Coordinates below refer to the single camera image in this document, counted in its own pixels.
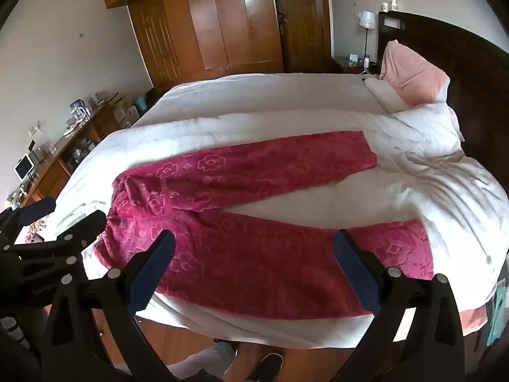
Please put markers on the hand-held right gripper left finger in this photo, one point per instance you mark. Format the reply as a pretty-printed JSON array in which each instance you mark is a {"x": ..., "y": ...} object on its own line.
[{"x": 153, "y": 276}]

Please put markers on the white tablet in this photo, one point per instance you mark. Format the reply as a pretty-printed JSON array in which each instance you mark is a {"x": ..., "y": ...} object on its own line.
[{"x": 23, "y": 166}]

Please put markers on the glass kettle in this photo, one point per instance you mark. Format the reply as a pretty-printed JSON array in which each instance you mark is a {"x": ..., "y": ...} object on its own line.
[{"x": 78, "y": 112}]

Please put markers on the dark nightstand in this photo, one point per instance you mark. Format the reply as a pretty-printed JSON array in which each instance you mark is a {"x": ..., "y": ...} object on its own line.
[{"x": 342, "y": 64}]

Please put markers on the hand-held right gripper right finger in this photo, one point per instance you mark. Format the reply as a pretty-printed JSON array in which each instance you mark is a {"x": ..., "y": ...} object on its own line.
[{"x": 358, "y": 276}]

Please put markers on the white box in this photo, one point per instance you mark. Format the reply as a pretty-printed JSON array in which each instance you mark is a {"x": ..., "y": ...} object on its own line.
[{"x": 125, "y": 115}]

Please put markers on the teal bag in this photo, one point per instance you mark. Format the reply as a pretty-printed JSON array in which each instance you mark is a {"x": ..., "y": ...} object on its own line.
[{"x": 499, "y": 310}]

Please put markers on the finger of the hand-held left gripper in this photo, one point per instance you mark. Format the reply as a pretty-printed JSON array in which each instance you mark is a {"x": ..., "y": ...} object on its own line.
[
  {"x": 35, "y": 211},
  {"x": 75, "y": 232}
]

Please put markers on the dark wooden headboard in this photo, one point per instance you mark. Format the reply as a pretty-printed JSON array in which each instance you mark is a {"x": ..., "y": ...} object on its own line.
[{"x": 457, "y": 47}]

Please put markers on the wooden door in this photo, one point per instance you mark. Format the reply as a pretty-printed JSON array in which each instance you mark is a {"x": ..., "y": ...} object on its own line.
[{"x": 302, "y": 24}]

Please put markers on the pink bed skirt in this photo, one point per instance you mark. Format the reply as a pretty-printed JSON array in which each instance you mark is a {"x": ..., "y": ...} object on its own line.
[{"x": 473, "y": 320}]

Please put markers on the light blue bin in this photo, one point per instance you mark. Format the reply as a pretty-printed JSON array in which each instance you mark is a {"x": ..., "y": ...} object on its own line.
[{"x": 141, "y": 104}]

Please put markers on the dark hanging clothing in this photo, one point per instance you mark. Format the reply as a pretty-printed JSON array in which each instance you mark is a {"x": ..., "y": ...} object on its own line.
[{"x": 281, "y": 16}]

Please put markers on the person's black shoe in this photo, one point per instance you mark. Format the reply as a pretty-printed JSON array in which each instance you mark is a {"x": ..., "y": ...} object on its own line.
[{"x": 268, "y": 368}]

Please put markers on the red floral fleece pants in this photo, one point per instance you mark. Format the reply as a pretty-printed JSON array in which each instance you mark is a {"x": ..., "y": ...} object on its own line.
[{"x": 238, "y": 254}]

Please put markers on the person's grey trousers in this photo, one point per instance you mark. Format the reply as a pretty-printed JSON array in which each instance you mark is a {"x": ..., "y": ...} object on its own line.
[{"x": 206, "y": 362}]

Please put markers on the white sheet-covered table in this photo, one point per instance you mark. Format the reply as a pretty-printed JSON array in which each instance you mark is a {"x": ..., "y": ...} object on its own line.
[{"x": 417, "y": 159}]

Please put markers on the wooden sideboard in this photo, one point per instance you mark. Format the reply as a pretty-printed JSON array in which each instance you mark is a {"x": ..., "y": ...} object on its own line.
[{"x": 51, "y": 175}]

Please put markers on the pink pillow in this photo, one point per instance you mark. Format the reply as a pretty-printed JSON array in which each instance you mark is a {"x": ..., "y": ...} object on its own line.
[{"x": 409, "y": 71}]

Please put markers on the white pillow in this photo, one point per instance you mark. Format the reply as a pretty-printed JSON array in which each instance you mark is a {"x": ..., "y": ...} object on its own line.
[{"x": 383, "y": 95}]

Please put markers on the wooden wardrobe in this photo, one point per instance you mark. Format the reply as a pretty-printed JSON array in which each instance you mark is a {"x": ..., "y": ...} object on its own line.
[{"x": 210, "y": 20}]

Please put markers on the white bedside lamp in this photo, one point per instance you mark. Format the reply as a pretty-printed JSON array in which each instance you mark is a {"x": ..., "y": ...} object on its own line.
[{"x": 366, "y": 20}]

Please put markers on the bed with white sheet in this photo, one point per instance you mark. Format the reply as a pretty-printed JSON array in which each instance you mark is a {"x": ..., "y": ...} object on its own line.
[{"x": 258, "y": 91}]

